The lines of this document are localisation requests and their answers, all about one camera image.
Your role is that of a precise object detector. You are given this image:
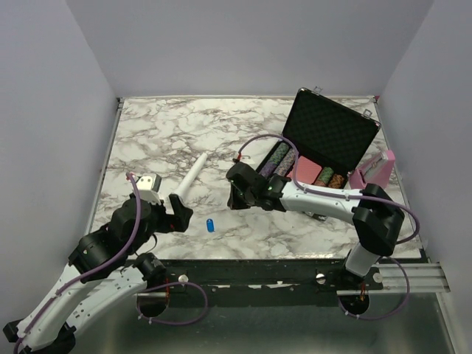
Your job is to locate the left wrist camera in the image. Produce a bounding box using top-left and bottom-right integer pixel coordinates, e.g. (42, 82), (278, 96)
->
(136, 173), (162, 204)

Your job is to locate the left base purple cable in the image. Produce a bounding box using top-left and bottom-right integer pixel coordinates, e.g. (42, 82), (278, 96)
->
(136, 282), (208, 326)

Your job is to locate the white cylindrical tube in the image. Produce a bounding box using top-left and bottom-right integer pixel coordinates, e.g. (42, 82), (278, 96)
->
(173, 153), (208, 201)

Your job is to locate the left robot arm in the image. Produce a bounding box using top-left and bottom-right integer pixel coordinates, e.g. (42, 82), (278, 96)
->
(3, 194), (193, 353)

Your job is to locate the aluminium frame rail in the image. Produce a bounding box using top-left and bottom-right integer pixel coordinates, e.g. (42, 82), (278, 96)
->
(366, 263), (450, 294)

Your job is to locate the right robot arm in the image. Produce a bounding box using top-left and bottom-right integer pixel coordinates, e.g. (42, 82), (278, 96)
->
(226, 162), (405, 289)

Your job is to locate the black poker chip case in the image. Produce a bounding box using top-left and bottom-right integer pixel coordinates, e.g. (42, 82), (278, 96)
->
(254, 86), (382, 222)

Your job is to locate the pink card holder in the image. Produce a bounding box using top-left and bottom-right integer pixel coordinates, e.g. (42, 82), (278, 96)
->
(349, 150), (395, 189)

